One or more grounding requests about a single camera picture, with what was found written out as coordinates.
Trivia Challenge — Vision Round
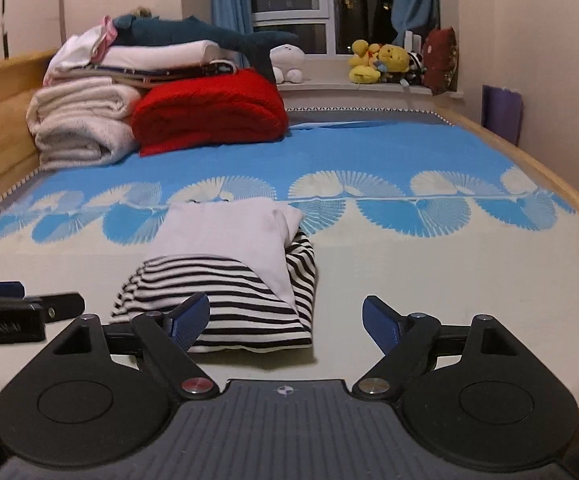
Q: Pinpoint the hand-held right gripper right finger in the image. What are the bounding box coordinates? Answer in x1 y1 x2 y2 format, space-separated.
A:
351 294 521 403

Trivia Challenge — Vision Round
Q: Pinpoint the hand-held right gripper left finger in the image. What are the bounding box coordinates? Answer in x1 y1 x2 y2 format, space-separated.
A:
44 292 216 402

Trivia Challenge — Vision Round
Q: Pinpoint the black white striped shirt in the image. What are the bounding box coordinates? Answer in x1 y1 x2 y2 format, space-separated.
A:
109 197 318 354

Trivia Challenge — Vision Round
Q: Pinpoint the blue white printed blanket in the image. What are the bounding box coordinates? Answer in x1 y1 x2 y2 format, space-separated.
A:
0 109 579 411

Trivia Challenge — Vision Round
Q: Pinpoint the cream folded blanket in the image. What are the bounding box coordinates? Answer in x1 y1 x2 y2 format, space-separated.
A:
25 82 143 171

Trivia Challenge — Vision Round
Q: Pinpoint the red folded blanket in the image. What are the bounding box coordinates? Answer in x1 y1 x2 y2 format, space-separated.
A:
130 68 291 157

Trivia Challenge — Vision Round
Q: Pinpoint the white window sill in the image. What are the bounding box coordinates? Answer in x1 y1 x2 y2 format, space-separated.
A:
276 79 465 100

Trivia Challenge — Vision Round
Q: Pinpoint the purple bag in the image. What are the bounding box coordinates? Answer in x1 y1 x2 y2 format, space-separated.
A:
481 84 524 147

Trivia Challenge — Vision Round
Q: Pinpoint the white pink folded garment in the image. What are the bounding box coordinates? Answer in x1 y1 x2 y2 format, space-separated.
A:
42 15 120 87

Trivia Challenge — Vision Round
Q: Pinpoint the dark patterned folded cloth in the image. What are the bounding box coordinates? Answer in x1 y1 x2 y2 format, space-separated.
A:
114 59 240 84

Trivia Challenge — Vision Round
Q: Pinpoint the black white plush toy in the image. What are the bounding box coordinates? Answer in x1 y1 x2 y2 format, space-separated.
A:
406 50 428 87

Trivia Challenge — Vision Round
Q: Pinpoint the yellow bear plush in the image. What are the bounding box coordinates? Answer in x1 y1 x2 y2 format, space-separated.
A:
376 44 413 84

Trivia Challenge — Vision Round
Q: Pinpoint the yellow duck plush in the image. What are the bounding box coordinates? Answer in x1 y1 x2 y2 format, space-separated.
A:
347 39 383 84

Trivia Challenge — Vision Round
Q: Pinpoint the white folded towel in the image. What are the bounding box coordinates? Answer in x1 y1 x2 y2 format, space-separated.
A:
103 42 221 69

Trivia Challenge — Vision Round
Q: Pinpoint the dark red pillow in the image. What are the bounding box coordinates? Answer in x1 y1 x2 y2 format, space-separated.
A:
421 27 459 97

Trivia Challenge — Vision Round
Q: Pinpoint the blue shark plush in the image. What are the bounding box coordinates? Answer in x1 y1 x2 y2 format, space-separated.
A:
112 13 301 84

